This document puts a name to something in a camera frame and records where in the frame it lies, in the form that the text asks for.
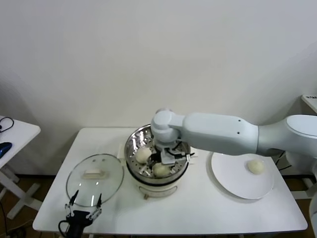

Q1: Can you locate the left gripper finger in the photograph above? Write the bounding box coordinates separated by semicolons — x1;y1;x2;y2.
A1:
87;193;103;219
64;189;79;217

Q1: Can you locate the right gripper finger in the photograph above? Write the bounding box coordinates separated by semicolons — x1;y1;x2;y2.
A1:
173;155;192;172
148;153;161;166

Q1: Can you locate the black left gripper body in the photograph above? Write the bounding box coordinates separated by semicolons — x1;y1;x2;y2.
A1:
66;210;94;238

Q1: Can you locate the white steamed baozi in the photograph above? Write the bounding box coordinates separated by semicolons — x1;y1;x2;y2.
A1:
152;164;171;178
136;147;152;164
245;159;265;175

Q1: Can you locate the stainless steel steamer basket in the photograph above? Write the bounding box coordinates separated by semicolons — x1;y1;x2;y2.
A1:
116;123;199;179

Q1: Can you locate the glass pot lid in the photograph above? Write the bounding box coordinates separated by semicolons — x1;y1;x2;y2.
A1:
66;153;124;208

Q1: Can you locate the white electric pot base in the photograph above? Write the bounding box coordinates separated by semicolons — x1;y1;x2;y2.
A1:
116;143;199;200

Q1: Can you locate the white oval plate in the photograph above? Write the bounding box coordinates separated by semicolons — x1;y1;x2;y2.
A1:
210;151;275;200

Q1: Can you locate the white side table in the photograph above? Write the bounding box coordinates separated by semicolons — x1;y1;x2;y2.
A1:
0;115;43;220

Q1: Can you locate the blue computer mouse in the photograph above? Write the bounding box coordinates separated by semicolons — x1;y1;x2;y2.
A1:
0;142;12;157

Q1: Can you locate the white shelf with label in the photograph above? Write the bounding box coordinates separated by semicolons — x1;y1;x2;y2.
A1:
301;93;317;112

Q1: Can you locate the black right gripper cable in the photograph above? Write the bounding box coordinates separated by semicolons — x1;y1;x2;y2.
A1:
166;146;190;159

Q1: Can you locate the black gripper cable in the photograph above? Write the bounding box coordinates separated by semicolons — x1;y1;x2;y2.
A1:
58;219;70;236
166;146;190;159

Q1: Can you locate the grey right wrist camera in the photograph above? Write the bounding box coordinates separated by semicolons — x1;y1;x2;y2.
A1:
160;151;179;166

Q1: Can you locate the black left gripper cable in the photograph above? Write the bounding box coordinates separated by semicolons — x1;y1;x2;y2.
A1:
58;219;70;236

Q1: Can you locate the black cable on side table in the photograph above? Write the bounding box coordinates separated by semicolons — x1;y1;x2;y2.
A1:
0;117;15;133

